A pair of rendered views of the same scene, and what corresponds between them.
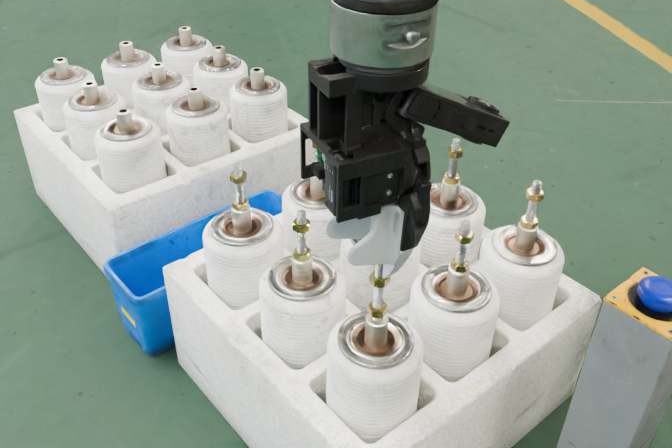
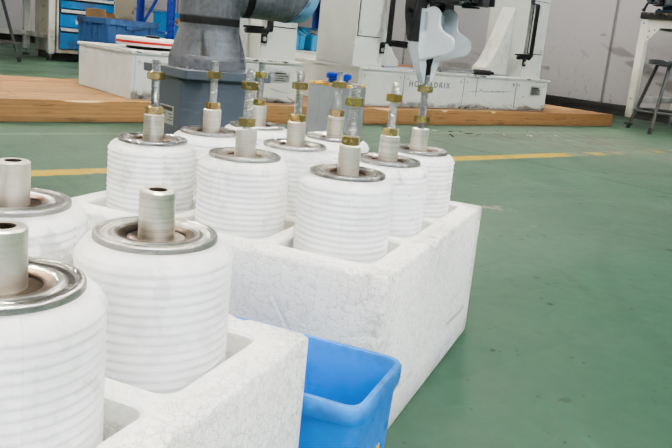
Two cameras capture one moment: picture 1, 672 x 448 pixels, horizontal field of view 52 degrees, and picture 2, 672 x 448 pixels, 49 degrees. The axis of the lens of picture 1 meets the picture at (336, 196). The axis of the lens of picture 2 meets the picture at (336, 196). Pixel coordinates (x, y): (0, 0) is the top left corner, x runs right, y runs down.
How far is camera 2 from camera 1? 1.30 m
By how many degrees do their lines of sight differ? 105
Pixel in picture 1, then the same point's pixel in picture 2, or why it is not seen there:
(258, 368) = (448, 232)
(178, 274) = (387, 268)
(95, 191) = (263, 360)
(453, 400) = not seen: hidden behind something
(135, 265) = (303, 425)
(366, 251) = (460, 44)
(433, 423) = not seen: hidden behind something
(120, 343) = not seen: outside the picture
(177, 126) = (81, 230)
